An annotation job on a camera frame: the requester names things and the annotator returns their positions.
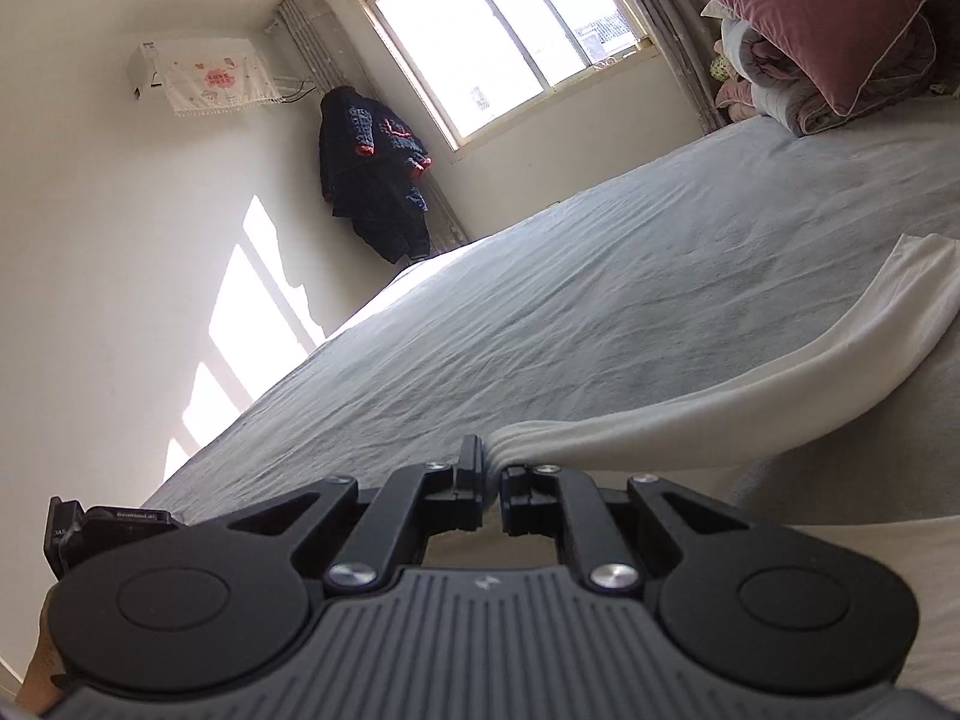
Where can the window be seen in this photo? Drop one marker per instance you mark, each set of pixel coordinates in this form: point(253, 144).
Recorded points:
point(495, 37)

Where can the dark hanging jacket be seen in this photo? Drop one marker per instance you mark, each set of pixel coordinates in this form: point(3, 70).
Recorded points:
point(371, 172)

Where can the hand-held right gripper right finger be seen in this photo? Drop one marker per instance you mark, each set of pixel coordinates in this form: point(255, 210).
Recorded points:
point(510, 495)

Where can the pink pillow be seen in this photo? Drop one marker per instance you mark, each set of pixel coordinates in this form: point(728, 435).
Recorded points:
point(810, 7)

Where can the green patterned item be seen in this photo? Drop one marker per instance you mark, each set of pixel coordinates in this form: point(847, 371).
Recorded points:
point(718, 64)

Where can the small pink cushion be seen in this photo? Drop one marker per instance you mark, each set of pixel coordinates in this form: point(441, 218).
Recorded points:
point(735, 101)

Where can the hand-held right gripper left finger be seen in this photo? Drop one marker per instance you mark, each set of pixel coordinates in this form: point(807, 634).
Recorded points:
point(476, 469)

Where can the grey folded quilt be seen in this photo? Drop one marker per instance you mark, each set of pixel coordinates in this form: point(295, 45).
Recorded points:
point(787, 97)

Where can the covered air conditioner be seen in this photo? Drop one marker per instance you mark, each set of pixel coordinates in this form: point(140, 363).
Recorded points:
point(202, 75)

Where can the person's left hand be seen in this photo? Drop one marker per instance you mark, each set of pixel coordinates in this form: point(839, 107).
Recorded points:
point(41, 652)

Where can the white pants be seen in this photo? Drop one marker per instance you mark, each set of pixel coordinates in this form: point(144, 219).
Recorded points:
point(675, 420)

